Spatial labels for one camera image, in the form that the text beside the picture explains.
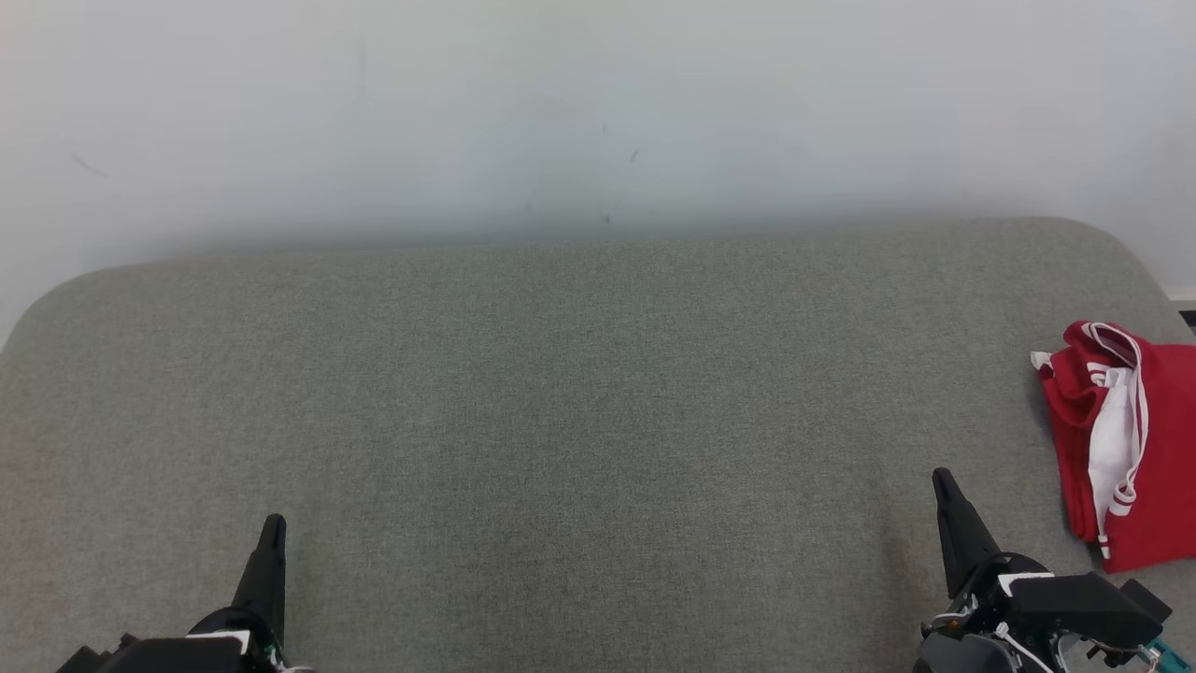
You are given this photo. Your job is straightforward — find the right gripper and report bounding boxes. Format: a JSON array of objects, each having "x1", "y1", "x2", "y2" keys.
[{"x1": 914, "y1": 467, "x2": 1063, "y2": 673}]

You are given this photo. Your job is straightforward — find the thin white cable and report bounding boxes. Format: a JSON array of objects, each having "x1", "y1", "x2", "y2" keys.
[{"x1": 992, "y1": 621, "x2": 1063, "y2": 673}]

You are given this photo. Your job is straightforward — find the teal cable connector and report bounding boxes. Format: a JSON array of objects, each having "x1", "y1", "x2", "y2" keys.
[{"x1": 1145, "y1": 637, "x2": 1194, "y2": 672}]

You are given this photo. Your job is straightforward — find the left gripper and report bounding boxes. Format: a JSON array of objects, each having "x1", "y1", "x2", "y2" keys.
[{"x1": 187, "y1": 514, "x2": 314, "y2": 673}]

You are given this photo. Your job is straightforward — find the red basketball jersey white sleeves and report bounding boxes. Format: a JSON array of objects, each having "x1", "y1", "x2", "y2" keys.
[{"x1": 1084, "y1": 322, "x2": 1196, "y2": 573}]

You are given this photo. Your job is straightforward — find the grey fabric sofa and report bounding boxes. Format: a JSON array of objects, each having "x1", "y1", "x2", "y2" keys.
[{"x1": 0, "y1": 217, "x2": 1196, "y2": 673}]

